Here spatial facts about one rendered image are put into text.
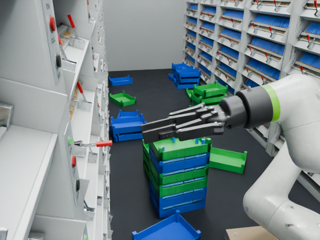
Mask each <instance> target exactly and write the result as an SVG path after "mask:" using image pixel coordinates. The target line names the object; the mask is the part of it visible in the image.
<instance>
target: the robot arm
mask: <svg viewBox="0 0 320 240"><path fill-rule="evenodd" d="M277 121H278V122H280V124H281V126H282V129H283V132H284V136H285V139H286V141H285V142H284V144H283V146H282V147H281V149H280V150H279V152H278V153H277V155H276V156H275V158H274V159H273V161H272V162H271V163H270V165H269V166H268V167H267V168H266V170H265V171H264V172H263V173H262V175H261V176H260V177H259V178H258V179H257V181H256V182H255V183H254V184H253V185H252V186H251V187H250V189H249V190H248V191H247V192H246V193H245V195H244V198H243V207H244V210H245V212H246V214H247V215H248V216H249V217H250V218H251V219H252V220H254V221H255V222H256V223H258V224H259V225H260V226H262V227H263V228H264V229H266V230H267V231H268V232H270V233H271V234H272V235H274V236H275V237H276V238H278V239H279V240H320V214H318V213H316V212H314V211H312V210H309V209H307V208H305V207H303V206H301V205H298V204H296V203H294V202H292V201H290V200H289V198H288V194H289V192H290V190H291V188H292V186H293V184H294V183H295V181H296V179H297V177H298V176H299V174H300V172H301V171H302V170H303V171H306V172H310V173H320V86H319V84H318V83H317V82H316V80H314V79H313V78H311V77H309V76H307V75H304V74H292V75H288V76H286V77H284V78H282V79H280V80H278V81H275V82H273V83H269V84H266V85H262V86H257V87H254V88H251V87H250V86H248V89H245V90H240V91H237V92H236V94H235V96H231V97H227V98H223V99H221V100H220V103H219V105H218V106H209V107H206V106H205V103H201V104H199V105H197V106H193V107H190V108H186V109H183V110H179V111H175V112H172V113H169V117H168V118H166V119H162V120H157V121H153V122H149V123H145V124H141V125H140V128H141V132H142V136H143V139H144V143H145V144H148V143H152V142H156V141H160V140H165V139H169V138H173V137H175V138H178V139H179V141H185V140H191V139H196V138H202V137H207V136H211V135H223V134H224V129H223V127H226V128H227V129H234V128H238V127H244V128H246V129H249V132H252V128H255V127H258V126H261V125H265V124H269V123H273V122H277Z"/></svg>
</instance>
